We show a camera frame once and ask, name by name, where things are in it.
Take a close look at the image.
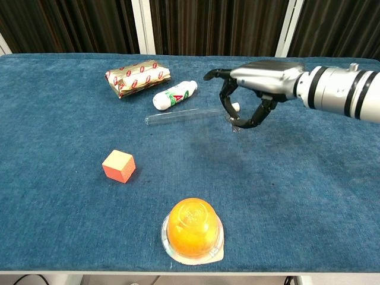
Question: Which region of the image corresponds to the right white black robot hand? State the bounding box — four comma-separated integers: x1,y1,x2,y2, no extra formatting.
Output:
203,60,306,129

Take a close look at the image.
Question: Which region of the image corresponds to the orange wooden cube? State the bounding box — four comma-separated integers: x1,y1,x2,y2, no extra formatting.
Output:
102,149,137,184

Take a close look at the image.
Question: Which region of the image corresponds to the small white plastic bottle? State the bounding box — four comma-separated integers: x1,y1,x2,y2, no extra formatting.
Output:
152,80,198,111

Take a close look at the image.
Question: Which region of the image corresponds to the orange jelly cup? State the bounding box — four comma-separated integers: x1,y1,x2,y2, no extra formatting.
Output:
160,197,225,264

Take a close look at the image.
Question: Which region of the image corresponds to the white frame post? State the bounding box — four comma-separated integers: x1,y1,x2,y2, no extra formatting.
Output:
274,0,302,58
131,0,157,55
0,31,13,56

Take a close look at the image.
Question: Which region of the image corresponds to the black pleated curtain panel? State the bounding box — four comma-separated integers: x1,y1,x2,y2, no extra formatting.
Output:
149,0,289,57
288,0,380,62
0,0,140,55

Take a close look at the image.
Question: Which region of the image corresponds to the glass test tube white cap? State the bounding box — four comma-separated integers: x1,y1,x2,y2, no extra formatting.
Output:
144,102,240,127

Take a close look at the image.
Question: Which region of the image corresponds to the blue table cloth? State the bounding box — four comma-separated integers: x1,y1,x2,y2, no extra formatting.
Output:
0,53,380,273

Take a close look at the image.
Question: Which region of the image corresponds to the gold red snack package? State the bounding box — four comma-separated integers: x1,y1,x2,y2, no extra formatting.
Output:
104,59,172,99

